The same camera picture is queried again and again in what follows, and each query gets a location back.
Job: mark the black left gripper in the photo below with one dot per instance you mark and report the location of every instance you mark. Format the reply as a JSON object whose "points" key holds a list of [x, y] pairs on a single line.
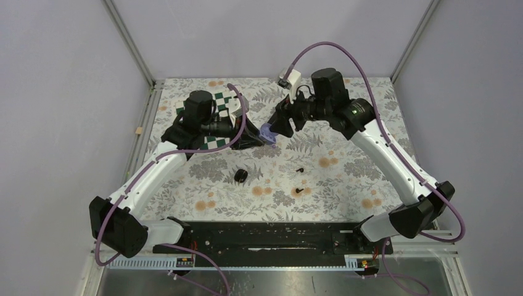
{"points": [[249, 132]]}

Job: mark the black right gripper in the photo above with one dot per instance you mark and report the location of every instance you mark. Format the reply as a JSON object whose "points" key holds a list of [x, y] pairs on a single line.
{"points": [[282, 125]]}

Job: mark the purple earbud charging case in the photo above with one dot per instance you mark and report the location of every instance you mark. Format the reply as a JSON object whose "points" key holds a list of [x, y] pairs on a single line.
{"points": [[266, 134]]}

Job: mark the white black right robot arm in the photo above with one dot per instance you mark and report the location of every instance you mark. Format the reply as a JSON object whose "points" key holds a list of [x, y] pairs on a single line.
{"points": [[423, 198]]}

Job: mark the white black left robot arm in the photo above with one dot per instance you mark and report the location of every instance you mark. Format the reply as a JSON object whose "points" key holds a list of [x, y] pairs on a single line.
{"points": [[115, 220]]}

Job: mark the black round cap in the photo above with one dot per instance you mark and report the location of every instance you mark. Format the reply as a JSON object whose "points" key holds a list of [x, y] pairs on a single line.
{"points": [[240, 176]]}

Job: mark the green white checkered board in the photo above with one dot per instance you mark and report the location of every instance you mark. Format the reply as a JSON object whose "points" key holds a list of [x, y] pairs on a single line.
{"points": [[218, 102]]}

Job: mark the floral patterned table mat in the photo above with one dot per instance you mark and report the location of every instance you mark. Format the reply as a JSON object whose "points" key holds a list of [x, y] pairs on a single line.
{"points": [[340, 182]]}

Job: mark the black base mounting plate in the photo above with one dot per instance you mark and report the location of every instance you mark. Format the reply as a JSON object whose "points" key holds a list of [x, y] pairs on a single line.
{"points": [[267, 242]]}

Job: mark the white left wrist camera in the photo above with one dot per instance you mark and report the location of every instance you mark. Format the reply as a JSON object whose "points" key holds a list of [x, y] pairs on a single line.
{"points": [[235, 111]]}

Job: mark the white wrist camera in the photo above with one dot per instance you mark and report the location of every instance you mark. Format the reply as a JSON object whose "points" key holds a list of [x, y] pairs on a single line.
{"points": [[235, 111], [290, 80]]}

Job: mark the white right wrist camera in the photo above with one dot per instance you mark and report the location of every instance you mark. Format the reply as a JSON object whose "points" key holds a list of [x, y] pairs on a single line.
{"points": [[290, 80]]}

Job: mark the white slotted cable duct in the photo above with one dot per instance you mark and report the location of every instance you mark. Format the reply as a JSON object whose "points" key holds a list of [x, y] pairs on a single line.
{"points": [[189, 263]]}

